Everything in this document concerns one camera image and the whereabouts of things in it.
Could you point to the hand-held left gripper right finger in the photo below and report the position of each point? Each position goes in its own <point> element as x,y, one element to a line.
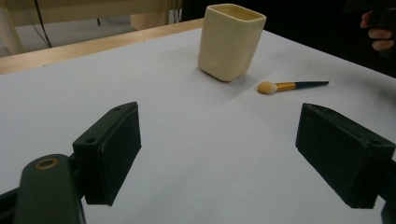
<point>339,155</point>

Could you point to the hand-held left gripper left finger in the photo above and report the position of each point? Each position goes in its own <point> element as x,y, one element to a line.
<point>109,155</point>

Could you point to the makeup brush with gold ferrule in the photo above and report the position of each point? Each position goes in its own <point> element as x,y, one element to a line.
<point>291,86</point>

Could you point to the cream square cup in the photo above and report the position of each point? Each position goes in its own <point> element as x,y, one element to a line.
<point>229,43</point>

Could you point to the white table sheet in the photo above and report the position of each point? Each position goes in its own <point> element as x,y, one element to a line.
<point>186,140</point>

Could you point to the wooden table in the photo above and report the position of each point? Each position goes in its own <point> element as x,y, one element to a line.
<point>77,49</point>

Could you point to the light wooden shelf frame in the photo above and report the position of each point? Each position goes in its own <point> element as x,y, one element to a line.
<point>93,9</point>

